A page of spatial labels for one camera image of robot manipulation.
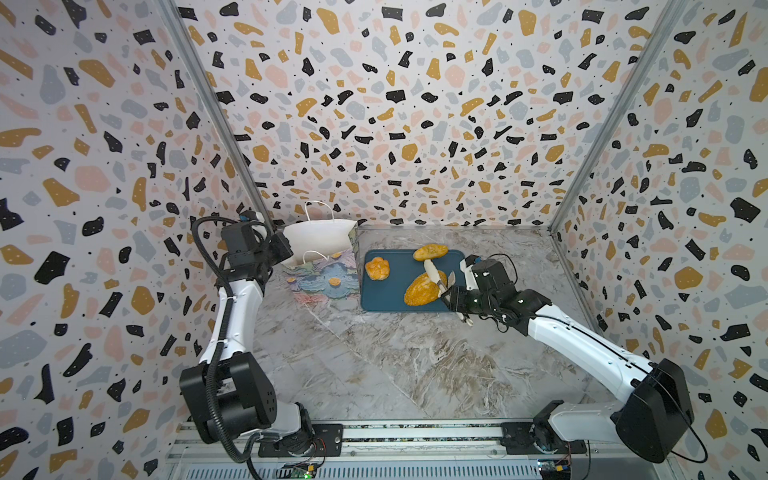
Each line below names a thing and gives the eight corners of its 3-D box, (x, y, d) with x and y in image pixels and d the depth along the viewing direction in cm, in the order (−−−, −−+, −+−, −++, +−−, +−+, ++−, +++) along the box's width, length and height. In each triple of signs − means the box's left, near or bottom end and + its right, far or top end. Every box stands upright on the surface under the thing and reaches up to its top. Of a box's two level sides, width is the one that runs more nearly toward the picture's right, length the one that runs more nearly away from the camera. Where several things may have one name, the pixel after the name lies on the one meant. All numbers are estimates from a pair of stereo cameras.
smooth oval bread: (413, 262, 114) (414, 253, 110) (413, 253, 117) (413, 244, 113) (447, 262, 114) (449, 254, 110) (446, 253, 117) (447, 244, 113)
